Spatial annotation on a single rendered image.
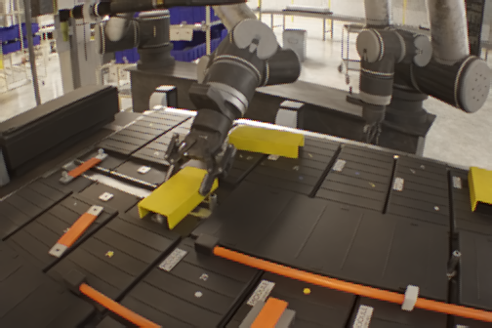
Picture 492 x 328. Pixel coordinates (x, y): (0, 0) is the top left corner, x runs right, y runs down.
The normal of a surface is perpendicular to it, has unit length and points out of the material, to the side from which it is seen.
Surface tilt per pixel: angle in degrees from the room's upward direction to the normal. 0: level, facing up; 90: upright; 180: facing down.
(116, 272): 0
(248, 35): 56
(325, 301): 0
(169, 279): 0
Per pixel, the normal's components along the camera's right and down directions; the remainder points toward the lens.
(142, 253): 0.00, -0.89
